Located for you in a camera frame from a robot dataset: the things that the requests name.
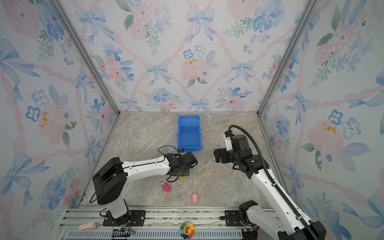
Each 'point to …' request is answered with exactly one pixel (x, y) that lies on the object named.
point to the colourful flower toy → (187, 230)
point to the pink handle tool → (85, 227)
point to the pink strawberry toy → (165, 187)
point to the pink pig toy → (195, 197)
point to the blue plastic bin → (189, 133)
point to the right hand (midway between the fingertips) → (222, 149)
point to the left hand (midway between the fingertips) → (186, 170)
